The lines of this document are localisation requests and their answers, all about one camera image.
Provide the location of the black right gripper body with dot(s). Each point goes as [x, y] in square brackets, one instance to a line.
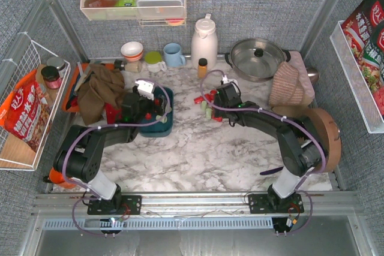
[218, 100]

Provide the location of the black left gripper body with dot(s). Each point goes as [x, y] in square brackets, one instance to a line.
[160, 105]

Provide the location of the red cloth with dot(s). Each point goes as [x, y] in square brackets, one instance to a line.
[113, 115]

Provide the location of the green capsule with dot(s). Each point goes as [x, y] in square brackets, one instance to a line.
[163, 119]
[203, 105]

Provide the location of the teal storage basket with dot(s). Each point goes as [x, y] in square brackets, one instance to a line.
[162, 127]

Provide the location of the brown cloth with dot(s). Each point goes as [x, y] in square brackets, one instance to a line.
[103, 87]

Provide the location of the pink striped towel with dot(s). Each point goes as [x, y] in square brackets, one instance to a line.
[286, 87]

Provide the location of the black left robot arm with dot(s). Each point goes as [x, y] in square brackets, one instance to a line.
[79, 157]

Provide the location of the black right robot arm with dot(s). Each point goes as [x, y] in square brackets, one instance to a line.
[300, 145]

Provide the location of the orange spice bottle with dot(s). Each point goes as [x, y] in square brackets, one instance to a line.
[202, 68]

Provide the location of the pepper grinder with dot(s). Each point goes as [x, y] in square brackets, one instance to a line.
[133, 67]

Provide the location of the steel pot with lid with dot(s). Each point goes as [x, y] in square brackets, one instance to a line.
[256, 59]

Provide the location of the green lid cup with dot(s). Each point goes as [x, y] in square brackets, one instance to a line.
[154, 62]

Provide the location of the white orange bowl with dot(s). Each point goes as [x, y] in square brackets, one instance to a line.
[132, 51]

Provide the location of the white thermos jug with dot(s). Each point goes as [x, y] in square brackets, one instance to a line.
[204, 42]

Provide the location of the blue mug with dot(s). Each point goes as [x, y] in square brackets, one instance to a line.
[173, 56]

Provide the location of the orange tray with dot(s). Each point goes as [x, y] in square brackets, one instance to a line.
[69, 103]

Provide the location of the brown cardboard sheet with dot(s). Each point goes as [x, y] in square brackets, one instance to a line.
[290, 108]

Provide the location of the pink egg tray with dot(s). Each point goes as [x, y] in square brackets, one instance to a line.
[297, 62]

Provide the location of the silver lid jar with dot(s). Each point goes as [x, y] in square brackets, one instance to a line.
[57, 62]

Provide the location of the red lid jar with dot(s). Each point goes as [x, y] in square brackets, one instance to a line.
[51, 77]

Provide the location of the round wooden board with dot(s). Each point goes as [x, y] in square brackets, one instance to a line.
[329, 134]

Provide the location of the orange cup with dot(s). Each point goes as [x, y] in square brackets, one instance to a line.
[57, 178]

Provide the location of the clear plastic containers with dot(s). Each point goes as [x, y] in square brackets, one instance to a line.
[160, 9]

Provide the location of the red snack bag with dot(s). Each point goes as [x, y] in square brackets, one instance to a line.
[24, 114]

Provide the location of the red seasoning packet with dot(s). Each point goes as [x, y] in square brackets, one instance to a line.
[363, 30]

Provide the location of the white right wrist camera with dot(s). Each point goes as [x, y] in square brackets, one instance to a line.
[226, 80]

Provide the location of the purple handled knife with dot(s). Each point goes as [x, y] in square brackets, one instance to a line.
[271, 171]

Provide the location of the white wire basket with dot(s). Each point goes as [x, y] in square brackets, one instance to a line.
[15, 153]

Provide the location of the white mesh wall basket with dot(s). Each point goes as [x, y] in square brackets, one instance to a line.
[367, 106]

